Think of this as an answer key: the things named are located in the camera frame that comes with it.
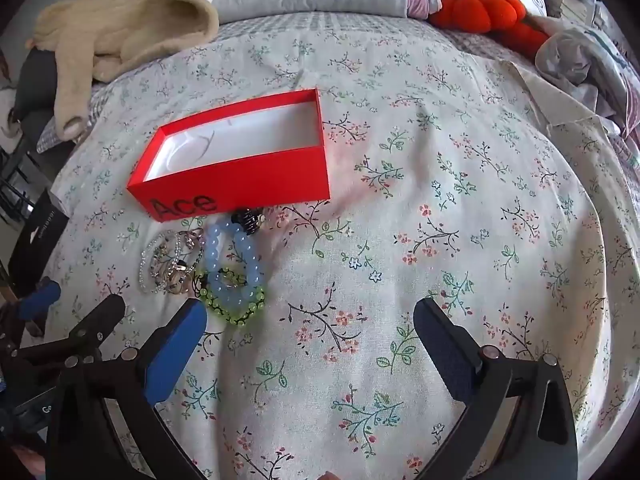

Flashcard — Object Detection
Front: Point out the rings and chain cluster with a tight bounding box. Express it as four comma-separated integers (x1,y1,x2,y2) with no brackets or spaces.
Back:
154,227,207,295

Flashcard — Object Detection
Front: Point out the green bead black cord bracelet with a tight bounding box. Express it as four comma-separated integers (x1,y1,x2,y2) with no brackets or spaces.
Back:
195,266,268,330

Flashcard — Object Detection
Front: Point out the clear crystal bead bracelet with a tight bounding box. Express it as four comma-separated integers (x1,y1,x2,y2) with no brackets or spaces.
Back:
138,231,182,295

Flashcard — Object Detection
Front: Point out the light blue bead bracelet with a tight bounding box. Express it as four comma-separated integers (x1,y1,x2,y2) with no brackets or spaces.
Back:
204,219,266,319

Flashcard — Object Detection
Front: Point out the black hair claw clip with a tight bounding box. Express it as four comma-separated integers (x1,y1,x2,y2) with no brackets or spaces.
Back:
231,207,266,235

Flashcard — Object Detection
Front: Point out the black box on nightstand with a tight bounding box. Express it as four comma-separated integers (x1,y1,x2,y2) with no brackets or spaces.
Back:
8,190,70,298

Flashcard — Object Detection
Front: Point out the red Ace cardboard box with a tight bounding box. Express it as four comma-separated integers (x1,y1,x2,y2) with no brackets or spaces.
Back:
127,89,330,222

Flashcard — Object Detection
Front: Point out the beige fleece blanket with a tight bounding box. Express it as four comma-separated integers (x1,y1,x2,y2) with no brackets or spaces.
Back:
30,0,219,141

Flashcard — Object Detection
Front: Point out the grey patterned duvet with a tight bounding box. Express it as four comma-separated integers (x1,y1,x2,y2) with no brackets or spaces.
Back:
535,26,639,136

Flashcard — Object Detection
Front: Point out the orange pumpkin plush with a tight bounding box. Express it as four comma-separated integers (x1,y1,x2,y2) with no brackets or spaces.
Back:
428,0,549,62

